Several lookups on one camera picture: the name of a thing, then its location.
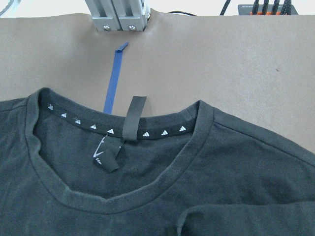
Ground black printed t-shirt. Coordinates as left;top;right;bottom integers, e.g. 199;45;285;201
0;88;315;236

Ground blue centre tape line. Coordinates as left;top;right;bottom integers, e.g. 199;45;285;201
103;42;128;114

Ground black usb hub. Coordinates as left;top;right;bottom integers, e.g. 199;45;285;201
238;0;298;16

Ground aluminium profile post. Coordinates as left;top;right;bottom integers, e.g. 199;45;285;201
85;0;151;32

